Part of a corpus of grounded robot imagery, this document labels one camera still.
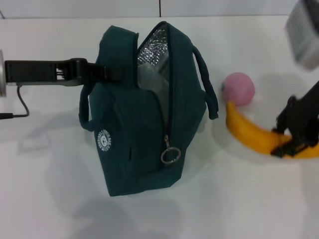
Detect dark left gripper cable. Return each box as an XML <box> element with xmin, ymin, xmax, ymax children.
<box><xmin>0</xmin><ymin>84</ymin><xmax>30</xmax><ymax>120</ymax></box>

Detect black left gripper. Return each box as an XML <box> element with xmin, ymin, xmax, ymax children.
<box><xmin>4</xmin><ymin>57</ymin><xmax>124</xmax><ymax>88</ymax></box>

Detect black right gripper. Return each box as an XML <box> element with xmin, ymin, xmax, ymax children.
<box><xmin>271</xmin><ymin>79</ymin><xmax>319</xmax><ymax>159</ymax></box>

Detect dark teal insulated lunch bag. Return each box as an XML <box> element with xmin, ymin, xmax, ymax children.
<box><xmin>79</xmin><ymin>21</ymin><xmax>220</xmax><ymax>197</ymax></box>

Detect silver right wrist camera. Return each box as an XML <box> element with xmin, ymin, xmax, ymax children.
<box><xmin>285</xmin><ymin>0</ymin><xmax>319</xmax><ymax>72</ymax></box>

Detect pink toy peach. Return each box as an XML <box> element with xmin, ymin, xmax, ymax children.
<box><xmin>219</xmin><ymin>72</ymin><xmax>256</xmax><ymax>107</ymax></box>

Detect yellow banana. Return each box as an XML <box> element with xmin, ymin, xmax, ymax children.
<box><xmin>225</xmin><ymin>100</ymin><xmax>319</xmax><ymax>160</ymax></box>

